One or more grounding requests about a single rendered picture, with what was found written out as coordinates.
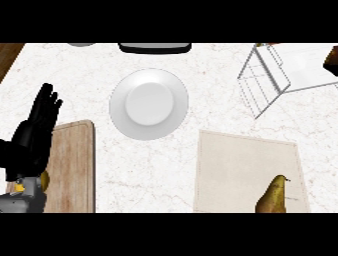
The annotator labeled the beige placemat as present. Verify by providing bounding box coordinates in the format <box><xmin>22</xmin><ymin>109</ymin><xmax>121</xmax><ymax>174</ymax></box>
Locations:
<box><xmin>192</xmin><ymin>129</ymin><xmax>313</xmax><ymax>214</ymax></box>

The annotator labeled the brown sweet potato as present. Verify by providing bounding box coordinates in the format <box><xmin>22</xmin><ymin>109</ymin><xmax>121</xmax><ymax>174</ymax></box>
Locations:
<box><xmin>254</xmin><ymin>174</ymin><xmax>292</xmax><ymax>214</ymax></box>

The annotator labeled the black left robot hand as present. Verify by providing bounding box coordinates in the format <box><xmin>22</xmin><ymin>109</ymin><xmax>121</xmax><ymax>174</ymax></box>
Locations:
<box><xmin>0</xmin><ymin>83</ymin><xmax>65</xmax><ymax>183</ymax></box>

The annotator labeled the white wire tiered shelf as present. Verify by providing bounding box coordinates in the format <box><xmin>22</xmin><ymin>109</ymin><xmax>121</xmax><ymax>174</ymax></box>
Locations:
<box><xmin>236</xmin><ymin>43</ymin><xmax>338</xmax><ymax>120</ymax></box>

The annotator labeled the wooden cutting board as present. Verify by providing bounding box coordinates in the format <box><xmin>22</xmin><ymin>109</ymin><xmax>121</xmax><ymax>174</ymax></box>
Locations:
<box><xmin>6</xmin><ymin>119</ymin><xmax>97</xmax><ymax>214</ymax></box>

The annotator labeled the white plate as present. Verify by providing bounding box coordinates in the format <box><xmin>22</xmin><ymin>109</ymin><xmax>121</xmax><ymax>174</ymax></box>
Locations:
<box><xmin>108</xmin><ymin>68</ymin><xmax>190</xmax><ymax>142</ymax></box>

